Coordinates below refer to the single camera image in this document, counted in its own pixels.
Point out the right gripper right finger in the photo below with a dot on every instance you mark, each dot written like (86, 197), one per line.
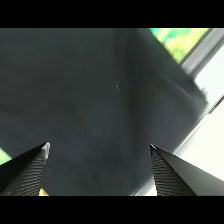
(180, 176)

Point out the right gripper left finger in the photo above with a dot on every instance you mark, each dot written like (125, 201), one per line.
(25, 175)

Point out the black garment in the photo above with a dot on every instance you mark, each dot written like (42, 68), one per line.
(93, 106)

